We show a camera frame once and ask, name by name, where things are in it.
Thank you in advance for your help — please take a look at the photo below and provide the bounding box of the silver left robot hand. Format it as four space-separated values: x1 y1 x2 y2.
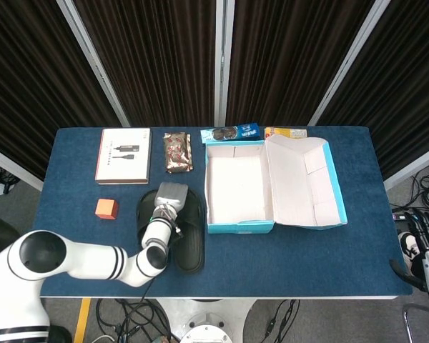
153 181 189 212

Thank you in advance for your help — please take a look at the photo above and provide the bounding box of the black rubber slipper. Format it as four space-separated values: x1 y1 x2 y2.
135 189 169 251
171 187 206 275

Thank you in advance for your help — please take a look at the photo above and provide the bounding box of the light blue shoe box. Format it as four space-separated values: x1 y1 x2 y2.
203 134 348 235

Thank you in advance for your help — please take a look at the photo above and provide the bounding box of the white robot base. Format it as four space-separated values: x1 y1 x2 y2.
153 298 258 343

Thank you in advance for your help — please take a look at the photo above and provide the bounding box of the yellow snack packet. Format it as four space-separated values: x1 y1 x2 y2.
264 126 308 140

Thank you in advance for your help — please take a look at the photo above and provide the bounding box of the white sneaker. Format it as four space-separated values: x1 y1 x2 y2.
396 232 422 274

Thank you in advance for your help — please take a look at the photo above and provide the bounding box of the brown foil snack packet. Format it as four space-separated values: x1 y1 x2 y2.
163 131 194 174

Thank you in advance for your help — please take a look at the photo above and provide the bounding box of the orange wooden cube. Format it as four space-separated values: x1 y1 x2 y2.
94 198 119 220

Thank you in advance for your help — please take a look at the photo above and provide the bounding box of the blue cookie package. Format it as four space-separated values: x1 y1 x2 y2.
199 122 261 144

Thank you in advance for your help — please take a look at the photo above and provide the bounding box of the dark ribbed partition panel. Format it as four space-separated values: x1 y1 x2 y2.
0 0 122 182
73 0 219 128
316 0 429 179
225 0 375 126

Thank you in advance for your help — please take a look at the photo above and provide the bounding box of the yellow floor tape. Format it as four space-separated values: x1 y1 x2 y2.
73 298 92 343

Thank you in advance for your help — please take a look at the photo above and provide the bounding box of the metal chair frame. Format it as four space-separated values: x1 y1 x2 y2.
403 302 429 343

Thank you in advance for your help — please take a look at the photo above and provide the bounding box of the white cable product box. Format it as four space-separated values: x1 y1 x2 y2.
94 127 153 186

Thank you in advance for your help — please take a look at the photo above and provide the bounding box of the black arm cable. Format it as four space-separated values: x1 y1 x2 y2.
139 277 157 301

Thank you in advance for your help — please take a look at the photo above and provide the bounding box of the white partition bottom rail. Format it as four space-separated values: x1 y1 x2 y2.
0 142 44 192
382 141 429 192

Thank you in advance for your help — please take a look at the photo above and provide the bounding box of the white partition post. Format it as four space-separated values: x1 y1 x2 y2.
307 0 393 126
214 0 236 128
56 0 132 129

